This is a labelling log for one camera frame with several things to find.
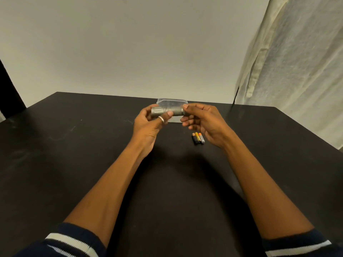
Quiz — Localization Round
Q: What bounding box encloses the person's left forearm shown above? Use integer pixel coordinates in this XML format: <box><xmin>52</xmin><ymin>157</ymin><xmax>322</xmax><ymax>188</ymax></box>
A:
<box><xmin>64</xmin><ymin>146</ymin><xmax>150</xmax><ymax>248</ymax></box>

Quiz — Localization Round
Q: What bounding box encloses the person's left hand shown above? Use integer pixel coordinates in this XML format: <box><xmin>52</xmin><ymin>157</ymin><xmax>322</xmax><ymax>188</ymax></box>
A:
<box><xmin>130</xmin><ymin>104</ymin><xmax>174</xmax><ymax>159</ymax></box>

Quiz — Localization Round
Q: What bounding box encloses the person's right hand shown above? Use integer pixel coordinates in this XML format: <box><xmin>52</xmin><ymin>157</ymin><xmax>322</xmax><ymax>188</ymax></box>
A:
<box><xmin>180</xmin><ymin>103</ymin><xmax>237</xmax><ymax>150</ymax></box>

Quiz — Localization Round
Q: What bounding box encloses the black door frame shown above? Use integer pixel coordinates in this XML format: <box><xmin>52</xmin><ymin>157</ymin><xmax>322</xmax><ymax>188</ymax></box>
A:
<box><xmin>0</xmin><ymin>59</ymin><xmax>27</xmax><ymax>119</ymax></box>

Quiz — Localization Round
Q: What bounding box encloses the person's right forearm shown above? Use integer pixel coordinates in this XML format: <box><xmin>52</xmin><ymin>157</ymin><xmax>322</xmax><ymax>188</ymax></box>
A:
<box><xmin>224</xmin><ymin>135</ymin><xmax>314</xmax><ymax>240</ymax></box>

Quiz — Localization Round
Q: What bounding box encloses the white curtain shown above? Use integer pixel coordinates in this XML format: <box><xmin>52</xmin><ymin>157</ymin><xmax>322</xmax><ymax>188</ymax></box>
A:
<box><xmin>234</xmin><ymin>0</ymin><xmax>343</xmax><ymax>151</ymax></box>

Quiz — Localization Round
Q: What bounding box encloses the clear plastic container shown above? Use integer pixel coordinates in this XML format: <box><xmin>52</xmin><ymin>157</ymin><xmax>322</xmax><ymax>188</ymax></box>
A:
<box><xmin>156</xmin><ymin>97</ymin><xmax>189</xmax><ymax>123</ymax></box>

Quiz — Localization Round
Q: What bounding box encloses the grey metal flashlight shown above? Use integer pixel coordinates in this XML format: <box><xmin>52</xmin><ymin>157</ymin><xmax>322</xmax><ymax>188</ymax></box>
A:
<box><xmin>150</xmin><ymin>105</ymin><xmax>188</xmax><ymax>117</ymax></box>

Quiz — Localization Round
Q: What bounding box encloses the navy striped sweater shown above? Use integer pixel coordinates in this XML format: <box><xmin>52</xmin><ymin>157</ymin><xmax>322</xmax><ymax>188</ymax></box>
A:
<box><xmin>13</xmin><ymin>222</ymin><xmax>343</xmax><ymax>257</ymax></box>

